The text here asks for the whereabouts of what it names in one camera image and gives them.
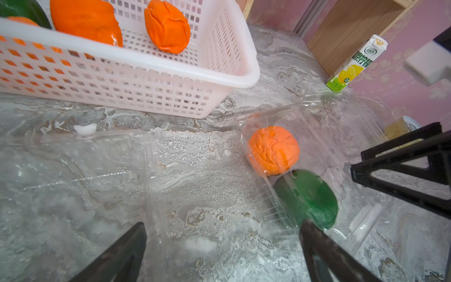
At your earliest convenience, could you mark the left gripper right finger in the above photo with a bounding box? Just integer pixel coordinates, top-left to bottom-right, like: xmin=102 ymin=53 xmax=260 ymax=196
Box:
xmin=300 ymin=220 xmax=380 ymax=282

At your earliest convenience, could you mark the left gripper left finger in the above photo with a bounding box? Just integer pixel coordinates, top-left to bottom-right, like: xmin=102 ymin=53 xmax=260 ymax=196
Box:
xmin=71 ymin=222 xmax=147 ymax=282

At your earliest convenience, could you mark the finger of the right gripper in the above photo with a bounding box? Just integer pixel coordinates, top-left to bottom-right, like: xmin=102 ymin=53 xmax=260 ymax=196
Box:
xmin=351 ymin=131 xmax=451 ymax=219
xmin=361 ymin=122 xmax=442 ymax=161

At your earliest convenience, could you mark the green fruit container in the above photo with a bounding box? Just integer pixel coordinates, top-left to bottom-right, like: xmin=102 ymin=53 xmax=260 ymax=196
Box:
xmin=274 ymin=169 xmax=339 ymax=229
xmin=1 ymin=0 xmax=52 ymax=29

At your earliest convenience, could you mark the clear clamshell container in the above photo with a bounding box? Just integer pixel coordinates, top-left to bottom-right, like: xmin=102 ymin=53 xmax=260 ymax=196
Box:
xmin=235 ymin=93 xmax=395 ymax=255
xmin=1 ymin=130 xmax=167 ymax=282

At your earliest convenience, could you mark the orange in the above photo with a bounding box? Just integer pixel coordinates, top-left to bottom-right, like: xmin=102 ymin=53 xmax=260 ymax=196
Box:
xmin=144 ymin=0 xmax=191 ymax=54
xmin=7 ymin=16 xmax=39 ymax=27
xmin=49 ymin=0 xmax=123 ymax=47
xmin=249 ymin=126 xmax=300 ymax=176

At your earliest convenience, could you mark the yellow tin can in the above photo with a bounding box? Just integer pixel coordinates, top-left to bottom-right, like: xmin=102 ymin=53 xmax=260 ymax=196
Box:
xmin=384 ymin=116 xmax=422 ymax=140

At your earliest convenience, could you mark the lemon drink carton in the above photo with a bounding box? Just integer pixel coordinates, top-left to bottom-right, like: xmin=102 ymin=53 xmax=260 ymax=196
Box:
xmin=325 ymin=34 xmax=388 ymax=92

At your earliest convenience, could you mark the wooden two-tier shelf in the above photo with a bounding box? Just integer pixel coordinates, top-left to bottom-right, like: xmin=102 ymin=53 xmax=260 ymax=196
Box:
xmin=237 ymin=1 xmax=417 ymax=75

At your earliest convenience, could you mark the white plastic basket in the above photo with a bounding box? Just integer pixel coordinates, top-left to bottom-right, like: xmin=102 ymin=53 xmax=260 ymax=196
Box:
xmin=1 ymin=1 xmax=260 ymax=119

